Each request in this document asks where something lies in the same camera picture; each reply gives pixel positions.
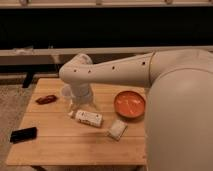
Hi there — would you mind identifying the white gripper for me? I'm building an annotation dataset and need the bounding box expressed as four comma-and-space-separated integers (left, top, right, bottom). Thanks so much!
70, 83, 93, 104

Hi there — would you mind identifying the white sponge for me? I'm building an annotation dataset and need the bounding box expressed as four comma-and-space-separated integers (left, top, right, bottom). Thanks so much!
108, 120, 127, 141

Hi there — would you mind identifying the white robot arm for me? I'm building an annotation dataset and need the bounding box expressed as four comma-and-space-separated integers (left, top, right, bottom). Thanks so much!
59, 49, 213, 171

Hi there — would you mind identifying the translucent plastic cup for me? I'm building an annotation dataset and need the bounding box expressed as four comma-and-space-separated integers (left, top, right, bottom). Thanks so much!
60, 85, 71, 103

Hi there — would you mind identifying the white bottle lying down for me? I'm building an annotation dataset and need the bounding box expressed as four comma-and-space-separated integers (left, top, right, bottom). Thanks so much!
69, 110, 103, 127

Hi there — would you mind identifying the red snack bar wrapper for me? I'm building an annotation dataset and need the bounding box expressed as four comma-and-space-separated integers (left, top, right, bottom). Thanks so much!
36, 95, 57, 105

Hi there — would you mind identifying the orange bowl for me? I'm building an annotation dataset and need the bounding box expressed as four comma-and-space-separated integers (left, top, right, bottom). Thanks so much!
114, 91, 146, 118

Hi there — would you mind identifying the wooden table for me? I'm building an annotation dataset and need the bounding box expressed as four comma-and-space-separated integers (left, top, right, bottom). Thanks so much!
6, 78, 146, 166

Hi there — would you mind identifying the black rectangular device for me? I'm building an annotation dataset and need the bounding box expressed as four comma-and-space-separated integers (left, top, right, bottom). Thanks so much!
10, 127, 37, 143

